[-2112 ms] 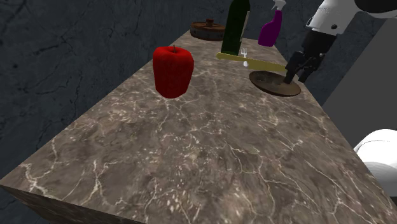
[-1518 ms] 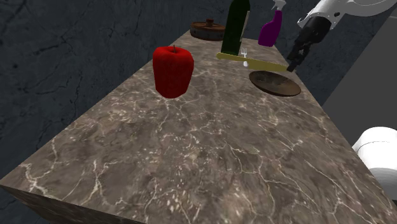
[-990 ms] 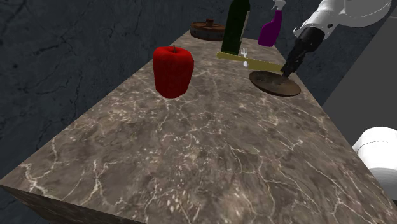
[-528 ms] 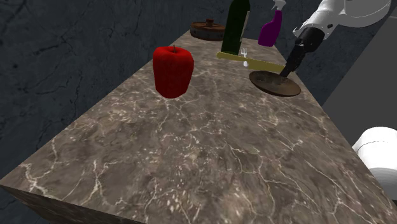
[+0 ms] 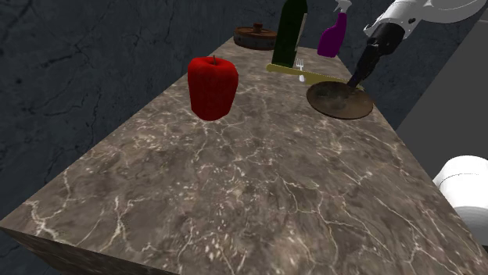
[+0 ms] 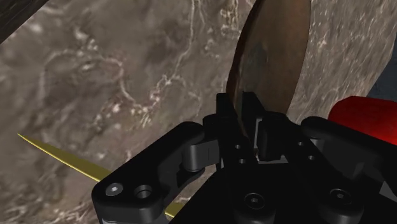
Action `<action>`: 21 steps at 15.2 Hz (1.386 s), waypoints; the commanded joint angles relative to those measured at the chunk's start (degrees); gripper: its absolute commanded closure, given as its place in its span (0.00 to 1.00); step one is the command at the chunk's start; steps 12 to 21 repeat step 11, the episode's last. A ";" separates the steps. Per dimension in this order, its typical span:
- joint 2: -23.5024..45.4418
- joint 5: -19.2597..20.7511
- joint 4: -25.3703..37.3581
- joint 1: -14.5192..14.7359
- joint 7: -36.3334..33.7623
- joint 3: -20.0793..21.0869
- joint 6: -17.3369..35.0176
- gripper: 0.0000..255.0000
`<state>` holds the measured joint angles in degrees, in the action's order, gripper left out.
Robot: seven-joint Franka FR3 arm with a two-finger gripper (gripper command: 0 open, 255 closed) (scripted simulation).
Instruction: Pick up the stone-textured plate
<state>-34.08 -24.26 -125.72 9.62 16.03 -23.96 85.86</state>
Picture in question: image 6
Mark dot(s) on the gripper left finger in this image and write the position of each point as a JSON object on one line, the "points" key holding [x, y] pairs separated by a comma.
{"points": [[145, 173]]}

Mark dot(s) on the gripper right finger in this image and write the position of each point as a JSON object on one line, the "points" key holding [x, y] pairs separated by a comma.
{"points": [[328, 149]]}

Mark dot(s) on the brown round plate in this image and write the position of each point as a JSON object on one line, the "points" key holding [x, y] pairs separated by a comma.
{"points": [[273, 52]]}

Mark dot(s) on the red rounded object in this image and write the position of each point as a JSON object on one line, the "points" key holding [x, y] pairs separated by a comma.
{"points": [[366, 116]]}

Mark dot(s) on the yellow flat sheet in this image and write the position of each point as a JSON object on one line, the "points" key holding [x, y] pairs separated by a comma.
{"points": [[77, 166]]}

